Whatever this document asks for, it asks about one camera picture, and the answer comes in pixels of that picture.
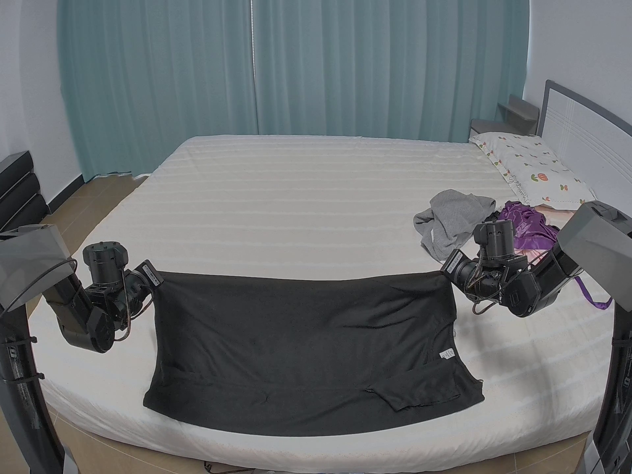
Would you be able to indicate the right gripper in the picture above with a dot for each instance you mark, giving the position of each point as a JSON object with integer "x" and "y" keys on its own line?
{"x": 461, "y": 272}

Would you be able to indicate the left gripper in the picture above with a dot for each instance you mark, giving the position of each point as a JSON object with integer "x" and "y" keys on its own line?
{"x": 143, "y": 279}

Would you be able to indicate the black T-shirt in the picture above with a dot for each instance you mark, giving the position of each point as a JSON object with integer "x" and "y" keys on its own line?
{"x": 296, "y": 343}

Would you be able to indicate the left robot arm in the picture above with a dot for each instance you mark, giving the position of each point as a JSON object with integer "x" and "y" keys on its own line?
{"x": 79, "y": 309}

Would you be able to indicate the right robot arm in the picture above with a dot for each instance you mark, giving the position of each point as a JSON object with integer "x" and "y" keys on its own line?
{"x": 592, "y": 245}

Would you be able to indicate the bed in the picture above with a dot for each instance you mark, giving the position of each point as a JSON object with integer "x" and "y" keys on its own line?
{"x": 296, "y": 205}

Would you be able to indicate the grey garment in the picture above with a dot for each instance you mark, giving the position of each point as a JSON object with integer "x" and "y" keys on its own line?
{"x": 452, "y": 220}

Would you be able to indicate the pink garment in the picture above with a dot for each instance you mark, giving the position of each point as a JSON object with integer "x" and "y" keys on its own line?
{"x": 526, "y": 255}

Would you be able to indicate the purple satin garment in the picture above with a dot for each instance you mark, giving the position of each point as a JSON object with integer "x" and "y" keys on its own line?
{"x": 535, "y": 227}

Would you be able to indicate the white printed pillow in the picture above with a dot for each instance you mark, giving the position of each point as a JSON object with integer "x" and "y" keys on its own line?
{"x": 538, "y": 171}

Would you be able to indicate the black chest of drawers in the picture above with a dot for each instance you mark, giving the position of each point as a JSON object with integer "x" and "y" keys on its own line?
{"x": 19, "y": 190}

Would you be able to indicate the grey bedside table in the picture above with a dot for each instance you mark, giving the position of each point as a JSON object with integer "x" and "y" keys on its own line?
{"x": 516, "y": 109}

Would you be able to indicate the blue-green curtain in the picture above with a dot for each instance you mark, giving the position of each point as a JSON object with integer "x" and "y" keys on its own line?
{"x": 158, "y": 67}
{"x": 385, "y": 47}

